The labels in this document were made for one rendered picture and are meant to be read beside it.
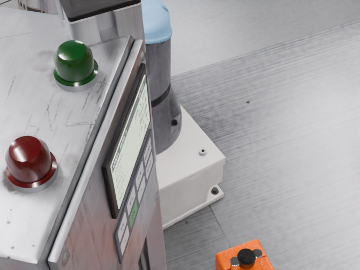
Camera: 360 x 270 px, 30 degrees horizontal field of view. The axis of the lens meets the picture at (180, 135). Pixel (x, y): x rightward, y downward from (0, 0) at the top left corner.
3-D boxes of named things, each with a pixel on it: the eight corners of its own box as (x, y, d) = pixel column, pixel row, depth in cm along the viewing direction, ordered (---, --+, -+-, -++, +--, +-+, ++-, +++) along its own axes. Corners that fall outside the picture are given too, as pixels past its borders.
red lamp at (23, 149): (0, 188, 34) (-11, 162, 33) (19, 148, 36) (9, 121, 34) (47, 197, 34) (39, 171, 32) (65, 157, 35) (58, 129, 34)
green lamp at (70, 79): (48, 88, 39) (40, 60, 37) (63, 56, 40) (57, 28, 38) (91, 95, 38) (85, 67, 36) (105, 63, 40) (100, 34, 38)
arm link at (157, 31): (188, 72, 99) (190, -4, 89) (130, 125, 92) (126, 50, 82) (125, 39, 104) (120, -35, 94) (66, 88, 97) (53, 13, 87)
